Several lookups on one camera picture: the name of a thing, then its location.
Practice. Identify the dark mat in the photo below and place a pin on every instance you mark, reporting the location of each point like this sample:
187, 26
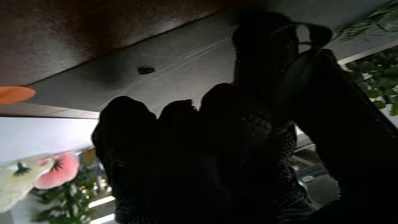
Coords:
178, 63

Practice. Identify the green sprig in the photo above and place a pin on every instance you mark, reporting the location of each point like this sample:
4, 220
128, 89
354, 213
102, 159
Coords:
375, 78
370, 21
72, 200

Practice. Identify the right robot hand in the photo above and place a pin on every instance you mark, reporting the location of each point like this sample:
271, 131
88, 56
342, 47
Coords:
237, 160

